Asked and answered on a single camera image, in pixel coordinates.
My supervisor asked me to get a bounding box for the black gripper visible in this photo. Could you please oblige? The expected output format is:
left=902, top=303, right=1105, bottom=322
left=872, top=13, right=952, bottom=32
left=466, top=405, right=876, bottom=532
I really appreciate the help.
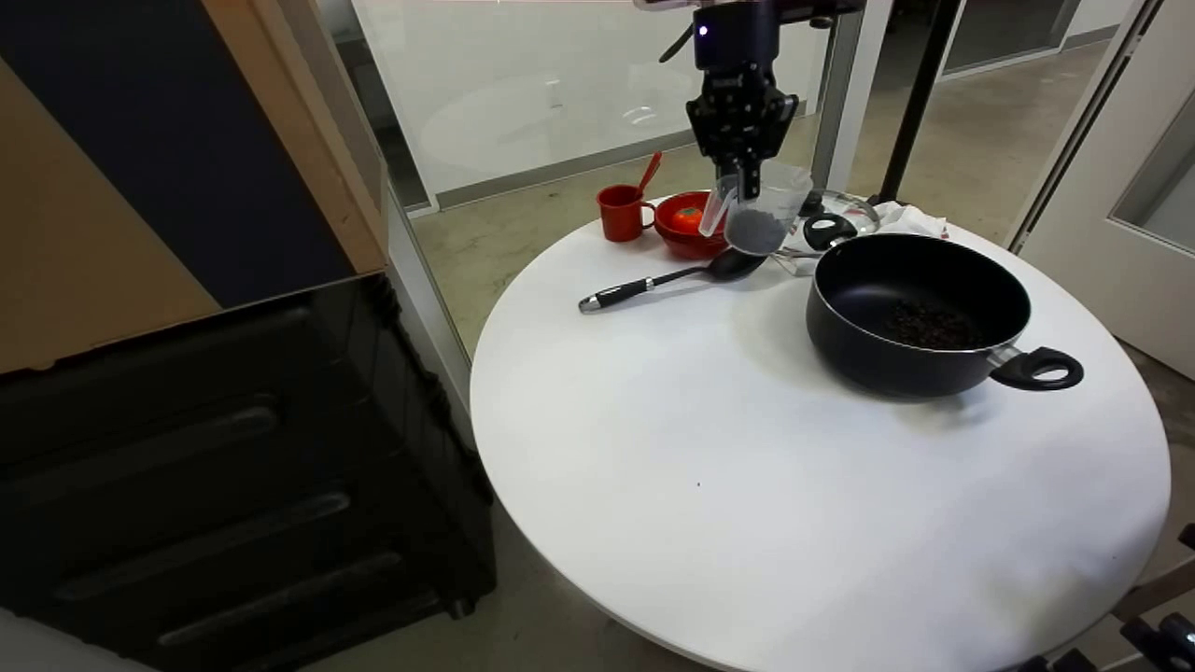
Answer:
left=683, top=66, right=802, bottom=200

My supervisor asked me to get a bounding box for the clear plastic jug with beans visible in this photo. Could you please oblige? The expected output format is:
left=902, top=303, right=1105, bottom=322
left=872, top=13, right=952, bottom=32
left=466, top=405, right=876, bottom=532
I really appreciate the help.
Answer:
left=698, top=160, right=815, bottom=260

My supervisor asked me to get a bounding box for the glass pot lid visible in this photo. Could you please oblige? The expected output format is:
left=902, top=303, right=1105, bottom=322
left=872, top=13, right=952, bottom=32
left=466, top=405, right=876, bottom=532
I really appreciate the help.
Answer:
left=795, top=200, right=901, bottom=252

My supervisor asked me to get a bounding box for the black cooking pot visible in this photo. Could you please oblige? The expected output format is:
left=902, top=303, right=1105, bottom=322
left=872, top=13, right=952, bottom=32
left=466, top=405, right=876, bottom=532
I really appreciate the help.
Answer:
left=802, top=232, right=1086, bottom=404

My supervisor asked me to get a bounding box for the red plastic bowl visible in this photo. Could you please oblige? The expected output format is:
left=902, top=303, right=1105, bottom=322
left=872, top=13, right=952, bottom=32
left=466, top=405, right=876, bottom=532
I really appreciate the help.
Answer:
left=648, top=190, right=730, bottom=260

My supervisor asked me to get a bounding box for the red plastic spoon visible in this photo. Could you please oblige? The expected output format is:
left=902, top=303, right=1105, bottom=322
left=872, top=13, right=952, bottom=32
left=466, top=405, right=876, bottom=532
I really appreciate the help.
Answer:
left=632, top=150, right=669, bottom=200

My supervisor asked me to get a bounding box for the red plastic cup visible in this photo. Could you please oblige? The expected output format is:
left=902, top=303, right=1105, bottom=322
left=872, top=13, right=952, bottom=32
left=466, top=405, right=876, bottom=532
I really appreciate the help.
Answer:
left=592, top=184, right=655, bottom=246

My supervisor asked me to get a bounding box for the black plastic ladle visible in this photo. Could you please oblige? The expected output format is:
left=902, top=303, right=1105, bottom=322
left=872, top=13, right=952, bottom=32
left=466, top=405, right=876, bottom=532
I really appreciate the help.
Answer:
left=576, top=246, right=764, bottom=318

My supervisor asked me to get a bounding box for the black tripod stand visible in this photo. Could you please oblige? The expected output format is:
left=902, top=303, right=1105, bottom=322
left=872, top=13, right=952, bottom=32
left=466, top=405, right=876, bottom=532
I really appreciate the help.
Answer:
left=872, top=0, right=968, bottom=210

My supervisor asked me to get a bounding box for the white door with window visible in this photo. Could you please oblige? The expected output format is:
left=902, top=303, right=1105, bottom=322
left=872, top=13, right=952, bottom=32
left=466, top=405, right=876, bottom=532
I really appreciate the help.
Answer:
left=1010, top=0, right=1195, bottom=384

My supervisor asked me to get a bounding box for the black plastic storage crate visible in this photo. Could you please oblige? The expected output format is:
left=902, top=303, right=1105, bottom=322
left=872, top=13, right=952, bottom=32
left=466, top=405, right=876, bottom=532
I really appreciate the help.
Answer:
left=0, top=274, right=500, bottom=672

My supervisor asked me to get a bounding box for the cardboard box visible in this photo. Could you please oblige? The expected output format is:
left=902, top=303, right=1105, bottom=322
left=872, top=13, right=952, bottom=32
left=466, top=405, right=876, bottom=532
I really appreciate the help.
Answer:
left=0, top=0, right=391, bottom=377

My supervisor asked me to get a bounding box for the grey door frame post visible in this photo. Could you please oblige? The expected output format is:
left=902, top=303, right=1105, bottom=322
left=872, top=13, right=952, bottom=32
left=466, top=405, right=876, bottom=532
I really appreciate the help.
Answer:
left=806, top=0, right=901, bottom=200

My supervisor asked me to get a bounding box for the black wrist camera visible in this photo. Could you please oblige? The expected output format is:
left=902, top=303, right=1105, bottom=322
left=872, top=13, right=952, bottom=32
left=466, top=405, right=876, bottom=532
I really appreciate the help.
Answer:
left=689, top=0, right=785, bottom=74

